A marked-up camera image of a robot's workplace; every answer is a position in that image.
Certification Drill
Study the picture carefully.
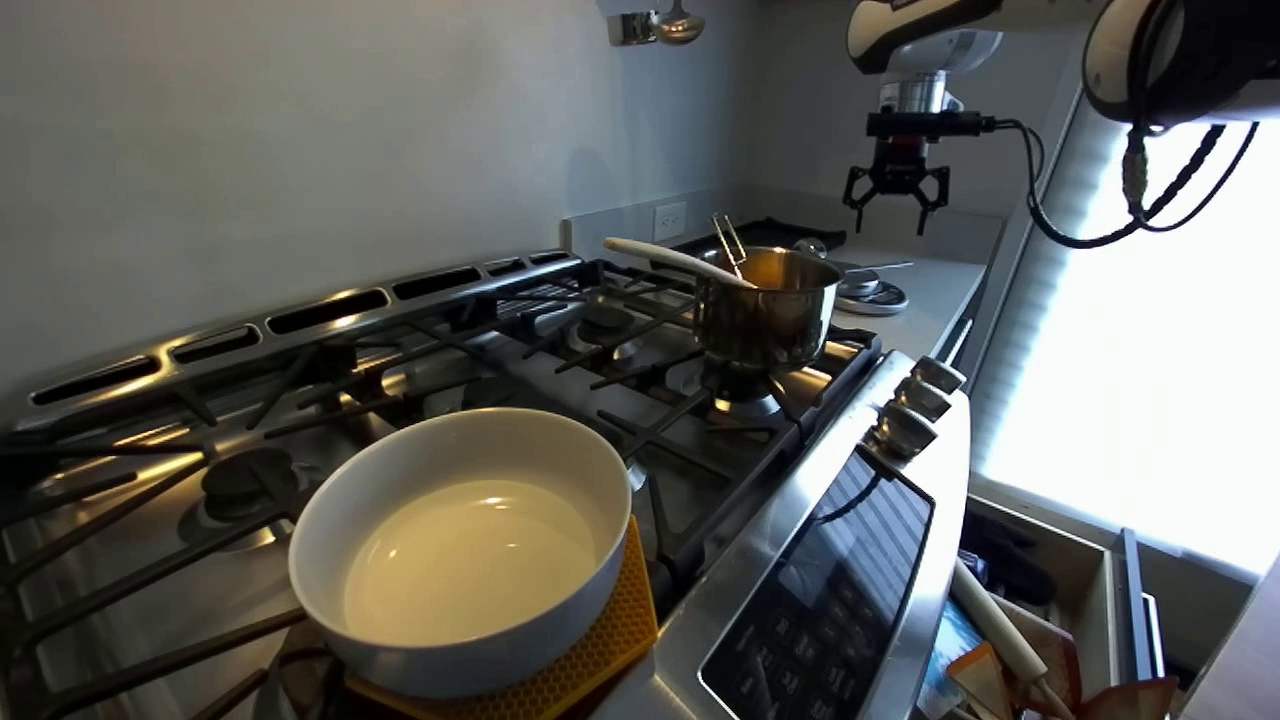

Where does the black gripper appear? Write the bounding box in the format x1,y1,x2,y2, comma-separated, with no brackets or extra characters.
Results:
845,109,997,231

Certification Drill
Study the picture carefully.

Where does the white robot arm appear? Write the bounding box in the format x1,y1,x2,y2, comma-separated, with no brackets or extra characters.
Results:
845,0,1280,248

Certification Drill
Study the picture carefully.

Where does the small steel saucepan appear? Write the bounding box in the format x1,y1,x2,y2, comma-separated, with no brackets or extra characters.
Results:
698,245,838,377

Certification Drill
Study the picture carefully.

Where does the wooden spoon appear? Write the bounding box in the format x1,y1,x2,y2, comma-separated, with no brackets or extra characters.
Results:
604,234,757,293

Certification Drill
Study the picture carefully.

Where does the stainless steel gas stove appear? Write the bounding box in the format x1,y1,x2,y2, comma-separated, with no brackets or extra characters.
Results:
0,253,968,720

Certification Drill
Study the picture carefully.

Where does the yellow silicone trivet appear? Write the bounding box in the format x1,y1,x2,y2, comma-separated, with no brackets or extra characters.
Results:
342,526,654,720

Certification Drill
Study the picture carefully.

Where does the white ceramic bowl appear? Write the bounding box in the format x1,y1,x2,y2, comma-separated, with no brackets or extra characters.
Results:
287,409,631,700

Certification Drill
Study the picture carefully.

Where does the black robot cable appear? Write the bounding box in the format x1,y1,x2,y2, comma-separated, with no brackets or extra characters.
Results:
983,115,1262,253

